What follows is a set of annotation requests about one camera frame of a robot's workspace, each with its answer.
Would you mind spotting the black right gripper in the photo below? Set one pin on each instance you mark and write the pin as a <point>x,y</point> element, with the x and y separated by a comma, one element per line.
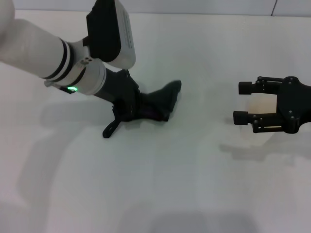
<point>295,104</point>

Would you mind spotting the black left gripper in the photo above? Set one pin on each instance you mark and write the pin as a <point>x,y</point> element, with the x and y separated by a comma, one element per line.
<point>114,85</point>

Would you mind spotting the dark blue rag with loop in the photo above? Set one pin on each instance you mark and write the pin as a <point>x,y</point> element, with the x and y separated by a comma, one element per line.
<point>162,97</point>

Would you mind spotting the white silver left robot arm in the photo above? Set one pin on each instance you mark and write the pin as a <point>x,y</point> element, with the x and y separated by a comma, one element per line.
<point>36,53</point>

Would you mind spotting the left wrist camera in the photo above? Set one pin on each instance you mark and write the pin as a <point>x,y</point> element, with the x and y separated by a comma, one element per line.
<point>109,36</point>

